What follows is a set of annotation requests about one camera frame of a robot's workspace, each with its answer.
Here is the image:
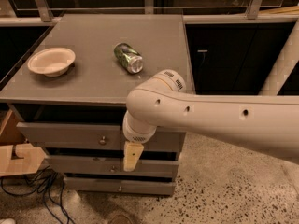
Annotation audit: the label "grey top drawer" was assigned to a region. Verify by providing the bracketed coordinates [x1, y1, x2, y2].
[17, 122, 185, 152]

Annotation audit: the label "grey drawer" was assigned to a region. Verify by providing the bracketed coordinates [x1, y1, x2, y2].
[45, 155, 178, 178]
[17, 122, 185, 152]
[64, 177, 176, 196]

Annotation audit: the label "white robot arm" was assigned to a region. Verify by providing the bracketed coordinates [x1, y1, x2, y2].
[123, 22, 299, 163]

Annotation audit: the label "grey bottom drawer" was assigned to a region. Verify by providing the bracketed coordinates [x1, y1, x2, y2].
[64, 177, 176, 196]

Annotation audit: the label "grey middle drawer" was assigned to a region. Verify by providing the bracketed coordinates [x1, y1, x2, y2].
[45, 155, 178, 178]

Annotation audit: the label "grey drawer cabinet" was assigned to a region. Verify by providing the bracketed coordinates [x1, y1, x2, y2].
[1, 14, 192, 183]

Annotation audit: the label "green soda can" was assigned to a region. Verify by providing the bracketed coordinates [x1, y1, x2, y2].
[114, 43, 144, 74]

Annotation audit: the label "wooden board piece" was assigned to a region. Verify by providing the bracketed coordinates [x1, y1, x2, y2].
[0, 110, 45, 177]

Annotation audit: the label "white paper bowl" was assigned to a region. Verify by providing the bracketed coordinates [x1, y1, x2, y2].
[27, 48, 76, 77]

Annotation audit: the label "white object floor corner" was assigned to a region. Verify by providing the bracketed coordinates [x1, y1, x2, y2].
[0, 218, 16, 224]

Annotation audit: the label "blue floor cables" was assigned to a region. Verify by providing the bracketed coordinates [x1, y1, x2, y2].
[0, 166, 76, 224]

